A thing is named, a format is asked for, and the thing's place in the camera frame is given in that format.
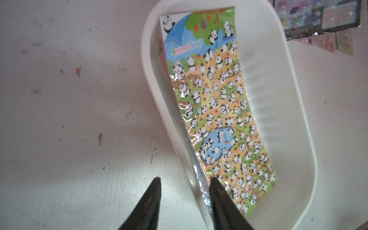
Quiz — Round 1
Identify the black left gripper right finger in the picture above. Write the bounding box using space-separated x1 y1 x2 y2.
209 178 254 230

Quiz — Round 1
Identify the dark bonbon drop sticker sheet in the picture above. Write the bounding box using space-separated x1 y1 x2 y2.
273 0 362 40

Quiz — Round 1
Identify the purple pink sticker sheet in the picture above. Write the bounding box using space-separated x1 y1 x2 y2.
296 33 336 53

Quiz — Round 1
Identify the white plastic storage box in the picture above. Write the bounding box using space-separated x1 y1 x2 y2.
141 1 317 230

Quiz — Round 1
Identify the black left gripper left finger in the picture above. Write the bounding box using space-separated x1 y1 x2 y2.
118 177 162 230

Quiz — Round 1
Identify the green beige sticker sheet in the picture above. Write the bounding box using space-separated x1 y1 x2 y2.
335 29 354 56

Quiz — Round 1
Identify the green panda sticker sheet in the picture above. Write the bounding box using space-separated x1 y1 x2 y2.
159 7 278 217

